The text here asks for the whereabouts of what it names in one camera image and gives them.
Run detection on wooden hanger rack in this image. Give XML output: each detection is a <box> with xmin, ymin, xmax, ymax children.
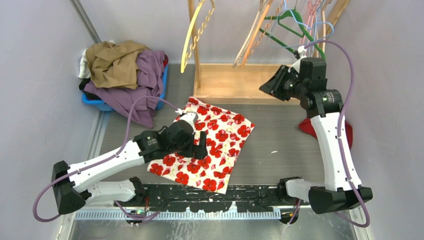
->
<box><xmin>193</xmin><ymin>0</ymin><xmax>349</xmax><ymax>105</ymax></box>

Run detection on aluminium rail frame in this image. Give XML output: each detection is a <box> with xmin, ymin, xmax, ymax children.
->
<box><xmin>49</xmin><ymin>112</ymin><xmax>370</xmax><ymax>240</ymax></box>

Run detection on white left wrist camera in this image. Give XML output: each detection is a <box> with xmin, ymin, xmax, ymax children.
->
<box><xmin>175</xmin><ymin>108</ymin><xmax>199</xmax><ymax>129</ymax></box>

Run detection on purple garment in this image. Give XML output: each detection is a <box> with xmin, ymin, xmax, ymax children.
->
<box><xmin>83</xmin><ymin>50</ymin><xmax>168</xmax><ymax>129</ymax></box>

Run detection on red poppy print skirt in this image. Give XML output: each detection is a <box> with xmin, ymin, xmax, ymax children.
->
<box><xmin>147</xmin><ymin>96</ymin><xmax>255</xmax><ymax>194</ymax></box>

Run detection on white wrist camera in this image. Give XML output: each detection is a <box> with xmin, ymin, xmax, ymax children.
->
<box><xmin>175</xmin><ymin>108</ymin><xmax>199</xmax><ymax>129</ymax></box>
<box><xmin>288</xmin><ymin>46</ymin><xmax>307</xmax><ymax>74</ymax></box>

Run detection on light wooden hanger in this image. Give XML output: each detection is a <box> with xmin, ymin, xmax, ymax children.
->
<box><xmin>233</xmin><ymin>0</ymin><xmax>271</xmax><ymax>69</ymax></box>

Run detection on orange hanger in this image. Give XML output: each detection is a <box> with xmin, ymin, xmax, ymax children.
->
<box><xmin>240</xmin><ymin>0</ymin><xmax>275</xmax><ymax>69</ymax></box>

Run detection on yellow hanger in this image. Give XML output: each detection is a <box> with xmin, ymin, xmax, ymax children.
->
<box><xmin>180</xmin><ymin>0</ymin><xmax>216</xmax><ymax>74</ymax></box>

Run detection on light blue wire hanger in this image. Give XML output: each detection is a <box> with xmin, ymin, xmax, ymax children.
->
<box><xmin>268</xmin><ymin>0</ymin><xmax>335</xmax><ymax>52</ymax></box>

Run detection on green hanger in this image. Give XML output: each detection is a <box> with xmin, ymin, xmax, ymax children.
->
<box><xmin>259</xmin><ymin>8</ymin><xmax>334</xmax><ymax>60</ymax></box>

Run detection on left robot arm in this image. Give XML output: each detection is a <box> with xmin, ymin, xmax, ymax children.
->
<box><xmin>52</xmin><ymin>120</ymin><xmax>207</xmax><ymax>215</ymax></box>

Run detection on white garment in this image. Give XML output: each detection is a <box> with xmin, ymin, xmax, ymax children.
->
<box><xmin>78</xmin><ymin>49</ymin><xmax>91</xmax><ymax>79</ymax></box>

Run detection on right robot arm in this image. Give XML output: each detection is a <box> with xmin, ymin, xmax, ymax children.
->
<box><xmin>259</xmin><ymin>57</ymin><xmax>373</xmax><ymax>214</ymax></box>

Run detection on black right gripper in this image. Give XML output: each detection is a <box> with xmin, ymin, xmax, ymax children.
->
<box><xmin>259</xmin><ymin>65</ymin><xmax>307</xmax><ymax>102</ymax></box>

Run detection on pink hanger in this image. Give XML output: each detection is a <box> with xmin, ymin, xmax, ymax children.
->
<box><xmin>304</xmin><ymin>0</ymin><xmax>321</xmax><ymax>41</ymax></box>

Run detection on tan garment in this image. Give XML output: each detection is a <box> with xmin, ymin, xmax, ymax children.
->
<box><xmin>85</xmin><ymin>40</ymin><xmax>149</xmax><ymax>90</ymax></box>

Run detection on red garment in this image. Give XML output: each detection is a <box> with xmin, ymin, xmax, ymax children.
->
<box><xmin>298</xmin><ymin>112</ymin><xmax>354</xmax><ymax>151</ymax></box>

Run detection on wavy wooden hanger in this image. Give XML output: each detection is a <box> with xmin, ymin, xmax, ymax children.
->
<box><xmin>181</xmin><ymin>0</ymin><xmax>216</xmax><ymax>65</ymax></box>

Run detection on beige wooden hanger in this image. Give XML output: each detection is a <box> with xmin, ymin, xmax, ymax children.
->
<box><xmin>313</xmin><ymin>0</ymin><xmax>332</xmax><ymax>57</ymax></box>

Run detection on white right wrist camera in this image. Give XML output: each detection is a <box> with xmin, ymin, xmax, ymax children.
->
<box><xmin>288</xmin><ymin>46</ymin><xmax>307</xmax><ymax>74</ymax></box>

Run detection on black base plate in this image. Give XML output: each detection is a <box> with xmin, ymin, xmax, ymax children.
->
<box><xmin>119</xmin><ymin>184</ymin><xmax>297</xmax><ymax>213</ymax></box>

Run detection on blue plastic basket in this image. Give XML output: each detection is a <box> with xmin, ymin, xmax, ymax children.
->
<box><xmin>81</xmin><ymin>64</ymin><xmax>169</xmax><ymax>112</ymax></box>

